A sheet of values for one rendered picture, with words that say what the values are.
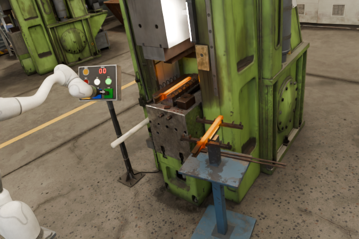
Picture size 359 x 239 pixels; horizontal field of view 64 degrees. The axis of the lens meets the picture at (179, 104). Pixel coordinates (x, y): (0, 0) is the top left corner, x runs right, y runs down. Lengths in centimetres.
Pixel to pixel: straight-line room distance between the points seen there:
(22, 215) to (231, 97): 139
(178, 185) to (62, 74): 131
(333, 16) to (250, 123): 487
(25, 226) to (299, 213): 189
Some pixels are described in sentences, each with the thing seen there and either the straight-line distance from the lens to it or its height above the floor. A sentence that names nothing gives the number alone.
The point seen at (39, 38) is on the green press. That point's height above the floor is 73.
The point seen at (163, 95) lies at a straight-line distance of 210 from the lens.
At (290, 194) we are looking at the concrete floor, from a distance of 269.
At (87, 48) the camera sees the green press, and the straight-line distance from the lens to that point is 698.
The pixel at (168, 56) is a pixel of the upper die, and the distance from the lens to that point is 198.
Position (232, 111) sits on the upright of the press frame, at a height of 90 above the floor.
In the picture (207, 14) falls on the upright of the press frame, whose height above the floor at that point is 155.
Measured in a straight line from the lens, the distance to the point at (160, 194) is 274.
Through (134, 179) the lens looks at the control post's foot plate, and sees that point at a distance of 296.
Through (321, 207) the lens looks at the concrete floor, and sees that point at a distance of 264.
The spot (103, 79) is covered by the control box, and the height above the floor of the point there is 111.
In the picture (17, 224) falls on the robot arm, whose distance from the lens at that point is 180.
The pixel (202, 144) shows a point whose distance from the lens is 163.
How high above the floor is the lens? 191
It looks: 28 degrees down
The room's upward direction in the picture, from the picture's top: 9 degrees counter-clockwise
